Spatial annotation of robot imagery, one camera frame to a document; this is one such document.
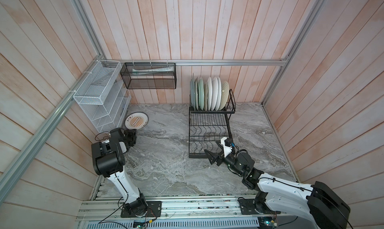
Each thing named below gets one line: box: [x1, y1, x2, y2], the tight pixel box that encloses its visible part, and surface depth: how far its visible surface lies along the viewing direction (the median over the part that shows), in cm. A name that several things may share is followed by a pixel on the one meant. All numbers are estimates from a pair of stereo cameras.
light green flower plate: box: [198, 77, 205, 111], surface depth 81 cm
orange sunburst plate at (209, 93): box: [207, 76, 212, 111], surface depth 80 cm
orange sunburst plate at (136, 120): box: [124, 111, 149, 130], surface depth 112 cm
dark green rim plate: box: [215, 77, 222, 111], surface depth 79 cm
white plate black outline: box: [211, 77, 219, 111], surface depth 79 cm
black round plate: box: [204, 81, 208, 111], surface depth 80 cm
